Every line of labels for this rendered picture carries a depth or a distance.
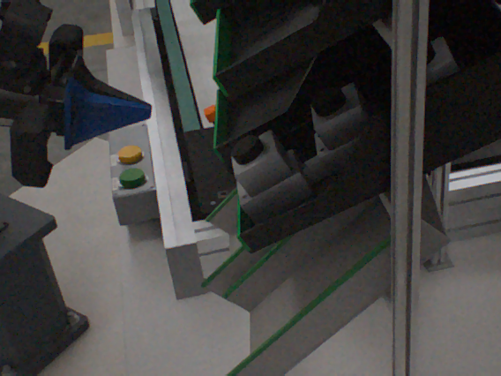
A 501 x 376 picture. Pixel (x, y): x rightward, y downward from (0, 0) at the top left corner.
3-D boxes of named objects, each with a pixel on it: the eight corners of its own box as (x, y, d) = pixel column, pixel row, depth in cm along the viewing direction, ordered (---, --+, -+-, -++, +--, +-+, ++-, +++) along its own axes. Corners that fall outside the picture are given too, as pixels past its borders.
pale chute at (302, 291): (252, 402, 80) (219, 384, 78) (251, 311, 90) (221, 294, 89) (451, 241, 67) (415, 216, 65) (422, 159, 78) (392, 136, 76)
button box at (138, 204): (119, 227, 120) (111, 196, 117) (115, 157, 137) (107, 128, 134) (163, 218, 121) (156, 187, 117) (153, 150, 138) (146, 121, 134)
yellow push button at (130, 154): (120, 169, 124) (117, 160, 123) (119, 157, 128) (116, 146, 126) (144, 165, 125) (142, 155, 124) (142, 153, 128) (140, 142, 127)
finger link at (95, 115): (63, 153, 65) (63, 92, 62) (71, 130, 68) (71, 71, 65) (145, 161, 66) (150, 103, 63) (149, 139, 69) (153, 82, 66)
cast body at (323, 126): (332, 182, 69) (295, 126, 65) (327, 155, 73) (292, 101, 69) (416, 141, 67) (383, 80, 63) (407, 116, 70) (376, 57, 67)
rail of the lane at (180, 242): (176, 300, 111) (163, 244, 105) (138, 49, 183) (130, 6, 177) (213, 292, 112) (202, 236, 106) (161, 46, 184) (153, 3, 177)
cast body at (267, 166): (256, 228, 70) (215, 175, 67) (251, 202, 74) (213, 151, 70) (334, 184, 69) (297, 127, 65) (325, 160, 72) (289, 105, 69)
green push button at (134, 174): (122, 194, 119) (119, 184, 118) (121, 180, 122) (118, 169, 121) (147, 189, 119) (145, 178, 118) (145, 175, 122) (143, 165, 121)
